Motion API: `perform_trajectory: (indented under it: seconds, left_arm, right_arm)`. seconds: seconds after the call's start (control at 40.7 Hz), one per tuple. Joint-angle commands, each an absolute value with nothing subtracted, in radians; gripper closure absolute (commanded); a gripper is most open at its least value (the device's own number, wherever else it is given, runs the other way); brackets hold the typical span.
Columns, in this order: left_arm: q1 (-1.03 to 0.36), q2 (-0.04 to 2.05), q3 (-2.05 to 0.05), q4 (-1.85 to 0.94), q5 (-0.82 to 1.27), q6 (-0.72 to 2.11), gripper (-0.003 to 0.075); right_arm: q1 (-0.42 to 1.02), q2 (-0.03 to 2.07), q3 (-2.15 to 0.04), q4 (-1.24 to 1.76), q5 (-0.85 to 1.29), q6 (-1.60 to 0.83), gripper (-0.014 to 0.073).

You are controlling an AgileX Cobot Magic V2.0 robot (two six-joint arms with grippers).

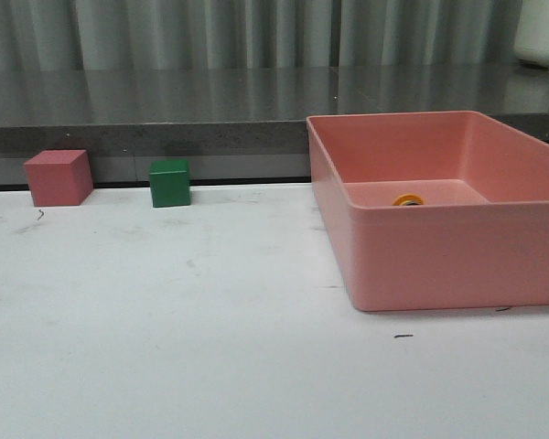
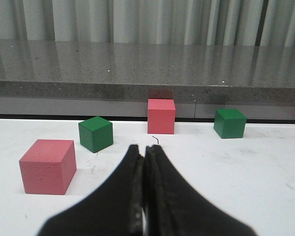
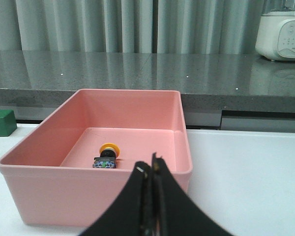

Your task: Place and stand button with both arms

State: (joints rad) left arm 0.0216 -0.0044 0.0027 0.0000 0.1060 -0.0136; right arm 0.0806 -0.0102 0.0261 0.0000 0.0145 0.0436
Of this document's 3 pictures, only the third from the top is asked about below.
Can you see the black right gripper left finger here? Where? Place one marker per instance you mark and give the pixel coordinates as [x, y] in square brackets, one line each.
[129, 214]

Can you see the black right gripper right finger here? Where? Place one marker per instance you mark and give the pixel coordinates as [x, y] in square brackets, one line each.
[177, 214]

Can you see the yellow push button switch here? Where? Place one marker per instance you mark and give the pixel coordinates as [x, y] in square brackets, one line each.
[109, 152]

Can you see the pink plastic bin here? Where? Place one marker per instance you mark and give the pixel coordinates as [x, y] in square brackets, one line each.
[50, 175]

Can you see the dark grey stone counter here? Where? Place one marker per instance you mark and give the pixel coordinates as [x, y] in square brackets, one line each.
[229, 92]

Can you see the green cube block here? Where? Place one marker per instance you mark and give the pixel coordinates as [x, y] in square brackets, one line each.
[7, 123]

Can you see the grey curtain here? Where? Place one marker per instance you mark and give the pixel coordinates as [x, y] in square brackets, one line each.
[131, 26]

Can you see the white kitchen appliance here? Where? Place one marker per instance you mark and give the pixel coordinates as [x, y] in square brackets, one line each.
[276, 33]

